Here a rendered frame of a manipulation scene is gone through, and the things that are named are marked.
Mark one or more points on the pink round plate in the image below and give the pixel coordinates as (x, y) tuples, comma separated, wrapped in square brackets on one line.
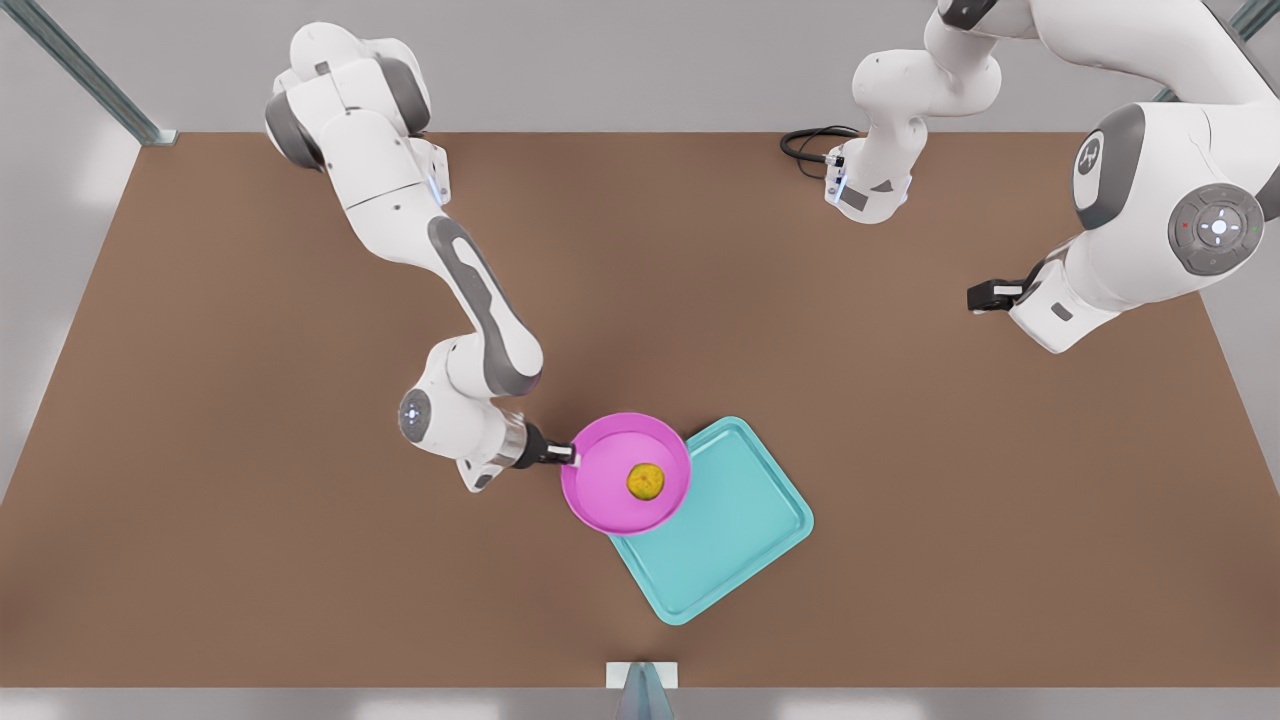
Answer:
[(615, 490)]

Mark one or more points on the orange fruit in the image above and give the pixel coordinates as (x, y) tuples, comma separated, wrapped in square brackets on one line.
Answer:
[(645, 481)]

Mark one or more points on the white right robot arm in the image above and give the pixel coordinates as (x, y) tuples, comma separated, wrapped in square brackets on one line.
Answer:
[(390, 190)]

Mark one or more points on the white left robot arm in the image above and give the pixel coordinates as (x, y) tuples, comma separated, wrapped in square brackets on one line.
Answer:
[(1160, 190)]

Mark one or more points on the turquoise rectangular tray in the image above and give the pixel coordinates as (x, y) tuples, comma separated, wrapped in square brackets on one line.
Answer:
[(730, 540)]

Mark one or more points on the silver frame post with foot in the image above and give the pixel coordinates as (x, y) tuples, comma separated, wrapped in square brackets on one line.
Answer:
[(641, 690)]

